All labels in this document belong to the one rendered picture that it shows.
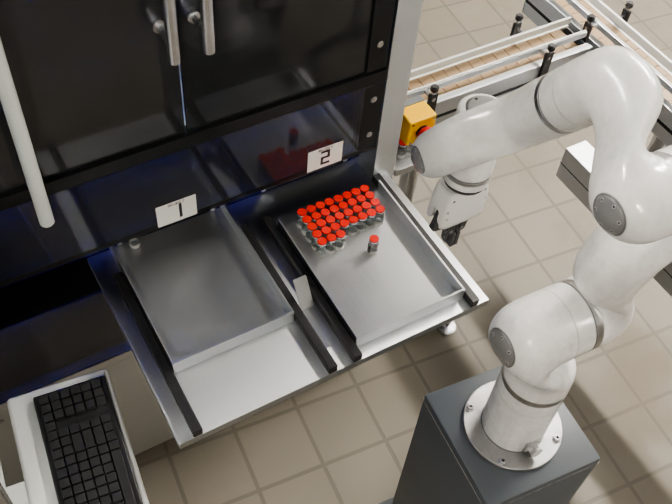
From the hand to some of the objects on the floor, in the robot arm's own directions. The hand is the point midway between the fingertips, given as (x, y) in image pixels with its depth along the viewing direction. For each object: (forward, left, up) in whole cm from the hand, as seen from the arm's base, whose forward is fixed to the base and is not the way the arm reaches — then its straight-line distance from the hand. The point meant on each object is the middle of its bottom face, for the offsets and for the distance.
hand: (450, 233), depth 162 cm
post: (+39, -6, -110) cm, 117 cm away
